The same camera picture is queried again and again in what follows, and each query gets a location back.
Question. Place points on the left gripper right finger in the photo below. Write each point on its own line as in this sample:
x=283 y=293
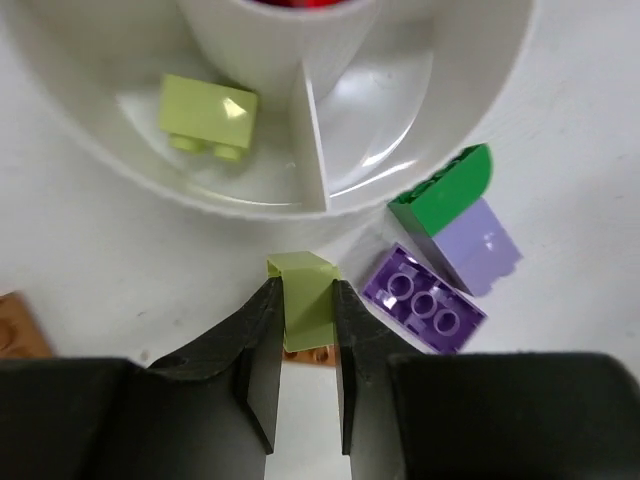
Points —
x=409 y=415

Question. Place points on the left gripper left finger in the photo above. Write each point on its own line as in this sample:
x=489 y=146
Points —
x=207 y=410

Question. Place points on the pale yellow small brick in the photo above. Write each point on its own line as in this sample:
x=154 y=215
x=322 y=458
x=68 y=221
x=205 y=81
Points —
x=307 y=288
x=198 y=116

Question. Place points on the purple 2x4 brick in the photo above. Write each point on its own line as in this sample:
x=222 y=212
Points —
x=422 y=302

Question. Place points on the lavender slope brick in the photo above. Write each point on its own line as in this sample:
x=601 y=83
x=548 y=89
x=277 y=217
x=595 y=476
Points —
x=472 y=252

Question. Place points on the orange 2x4 brick right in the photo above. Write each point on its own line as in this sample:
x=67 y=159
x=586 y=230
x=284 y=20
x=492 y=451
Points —
x=21 y=336

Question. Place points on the green curved brick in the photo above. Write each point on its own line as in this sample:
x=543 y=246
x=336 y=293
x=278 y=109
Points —
x=434 y=203

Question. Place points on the white round divided container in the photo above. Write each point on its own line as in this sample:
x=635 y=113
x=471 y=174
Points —
x=357 y=102

